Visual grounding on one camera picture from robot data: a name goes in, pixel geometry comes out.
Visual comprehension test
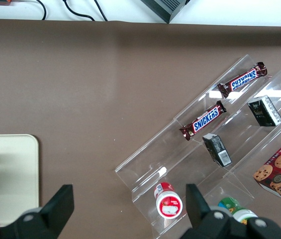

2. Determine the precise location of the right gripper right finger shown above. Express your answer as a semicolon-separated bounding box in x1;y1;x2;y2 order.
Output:
180;183;281;239

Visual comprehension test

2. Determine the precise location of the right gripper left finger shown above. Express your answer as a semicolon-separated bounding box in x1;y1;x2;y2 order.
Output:
0;184;75;239

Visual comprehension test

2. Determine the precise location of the cream plastic tray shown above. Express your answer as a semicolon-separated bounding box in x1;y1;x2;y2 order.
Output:
0;134;39;226

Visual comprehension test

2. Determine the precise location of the green lidded jar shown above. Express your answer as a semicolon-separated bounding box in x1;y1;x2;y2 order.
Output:
217;197;259;225

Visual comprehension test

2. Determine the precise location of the red white lidded jar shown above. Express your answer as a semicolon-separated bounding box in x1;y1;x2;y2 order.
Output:
154;181;184;219

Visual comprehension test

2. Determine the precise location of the small black carton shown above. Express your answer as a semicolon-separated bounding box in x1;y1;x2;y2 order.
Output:
247;95;281;127
202;133;233;167

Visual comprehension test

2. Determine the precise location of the clear acrylic stepped display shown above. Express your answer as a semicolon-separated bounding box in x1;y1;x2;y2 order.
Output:
114;54;281;239

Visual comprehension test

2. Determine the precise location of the Snickers chocolate bar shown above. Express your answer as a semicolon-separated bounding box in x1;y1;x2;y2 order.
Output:
179;100;227;141
217;61;268;99

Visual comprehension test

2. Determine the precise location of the grey ribbed device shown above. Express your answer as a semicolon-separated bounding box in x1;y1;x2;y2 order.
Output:
140;0;191;24

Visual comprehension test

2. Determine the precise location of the black floor cable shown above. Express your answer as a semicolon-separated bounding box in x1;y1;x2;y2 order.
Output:
94;0;109;22
32;0;48;20
62;0;95;21

